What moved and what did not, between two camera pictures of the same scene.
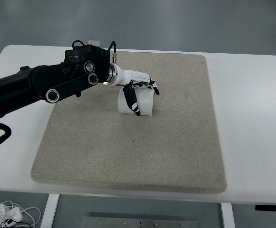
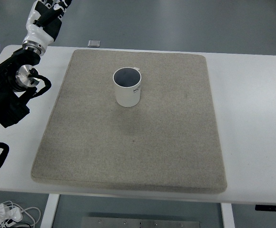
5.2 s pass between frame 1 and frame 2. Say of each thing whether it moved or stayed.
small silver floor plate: stayed
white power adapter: stayed
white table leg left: stayed
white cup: moved
